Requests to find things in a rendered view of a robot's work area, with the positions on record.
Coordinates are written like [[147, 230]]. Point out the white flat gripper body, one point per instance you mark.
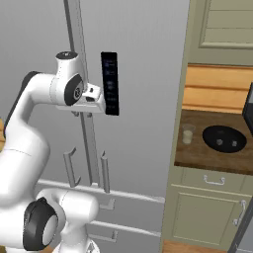
[[86, 106]]

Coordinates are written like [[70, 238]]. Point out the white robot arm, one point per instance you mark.
[[23, 158]]

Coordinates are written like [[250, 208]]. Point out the grey fridge door with panel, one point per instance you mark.
[[148, 99]]

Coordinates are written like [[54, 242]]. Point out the grey fridge drawer front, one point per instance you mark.
[[138, 242], [131, 210]]

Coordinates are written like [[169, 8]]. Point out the black ice bowl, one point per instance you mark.
[[210, 138]]

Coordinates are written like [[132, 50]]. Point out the olive drawer front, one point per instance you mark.
[[194, 178]]

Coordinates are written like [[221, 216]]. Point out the olive base cupboard door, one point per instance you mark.
[[201, 217]]

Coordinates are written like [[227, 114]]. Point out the black microwave oven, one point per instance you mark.
[[248, 112]]

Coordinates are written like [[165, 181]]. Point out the olive wall cupboard door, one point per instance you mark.
[[227, 26]]

